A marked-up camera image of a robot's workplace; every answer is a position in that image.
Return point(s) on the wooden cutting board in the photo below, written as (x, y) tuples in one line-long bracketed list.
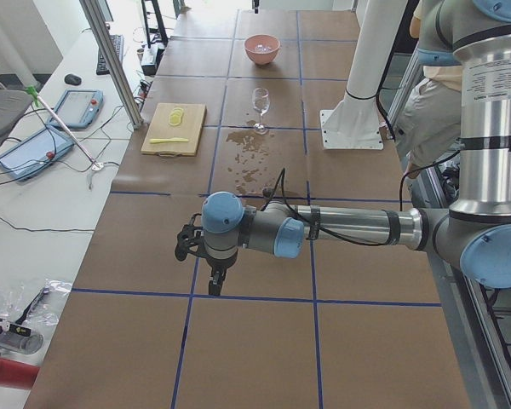
[(191, 127)]

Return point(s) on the far blue teach pendant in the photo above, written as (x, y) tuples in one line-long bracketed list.
[(79, 108)]

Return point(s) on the bystander in beige shorts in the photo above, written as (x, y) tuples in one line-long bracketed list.
[(431, 119)]

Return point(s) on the lemon slice four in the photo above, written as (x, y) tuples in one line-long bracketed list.
[(173, 122)]

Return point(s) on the pink bowl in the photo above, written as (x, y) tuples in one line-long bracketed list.
[(261, 59)]

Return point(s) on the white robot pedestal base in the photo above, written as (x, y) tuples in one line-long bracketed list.
[(354, 123)]

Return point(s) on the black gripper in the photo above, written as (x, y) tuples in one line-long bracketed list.
[(218, 265)]

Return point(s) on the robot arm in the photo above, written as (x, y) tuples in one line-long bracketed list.
[(473, 234)]

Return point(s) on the red bottle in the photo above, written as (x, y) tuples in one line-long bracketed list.
[(17, 375)]

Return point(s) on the grey office chair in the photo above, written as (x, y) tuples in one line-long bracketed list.
[(13, 104)]

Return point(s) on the crumpled clear plastic bag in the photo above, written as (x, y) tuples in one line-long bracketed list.
[(42, 303)]

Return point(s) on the silver rod green tip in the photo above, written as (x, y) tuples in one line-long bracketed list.
[(95, 164)]

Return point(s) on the black computer mouse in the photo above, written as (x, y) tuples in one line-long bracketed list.
[(72, 79)]

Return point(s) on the lemon slice three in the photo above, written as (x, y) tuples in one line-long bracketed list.
[(174, 118)]

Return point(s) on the yellow plastic knife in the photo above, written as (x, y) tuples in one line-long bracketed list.
[(168, 140)]

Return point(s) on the near blue teach pendant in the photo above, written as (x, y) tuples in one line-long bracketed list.
[(30, 157)]

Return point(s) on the blue teach pendant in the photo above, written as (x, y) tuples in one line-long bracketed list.
[(30, 157), (79, 108)]

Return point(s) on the aluminium frame post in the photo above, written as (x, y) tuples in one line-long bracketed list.
[(97, 24)]

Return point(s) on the clear wine glass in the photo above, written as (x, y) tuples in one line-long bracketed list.
[(261, 104)]

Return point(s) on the clear ice cubes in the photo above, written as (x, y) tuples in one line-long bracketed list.
[(262, 49)]

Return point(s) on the lemon slice two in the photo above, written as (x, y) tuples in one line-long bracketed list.
[(176, 114)]

